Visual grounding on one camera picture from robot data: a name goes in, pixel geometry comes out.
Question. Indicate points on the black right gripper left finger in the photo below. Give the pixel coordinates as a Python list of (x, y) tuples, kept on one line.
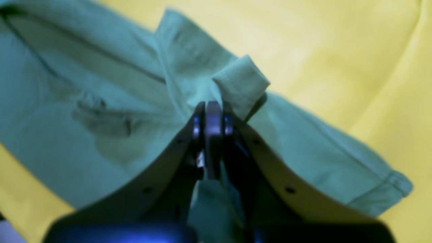
[(151, 208)]

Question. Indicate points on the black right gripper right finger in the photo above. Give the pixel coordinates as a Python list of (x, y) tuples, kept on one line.
[(278, 206)]

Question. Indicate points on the green T-shirt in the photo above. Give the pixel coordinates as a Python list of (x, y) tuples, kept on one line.
[(89, 100)]

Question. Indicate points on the yellow table cloth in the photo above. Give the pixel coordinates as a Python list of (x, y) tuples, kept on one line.
[(363, 66)]

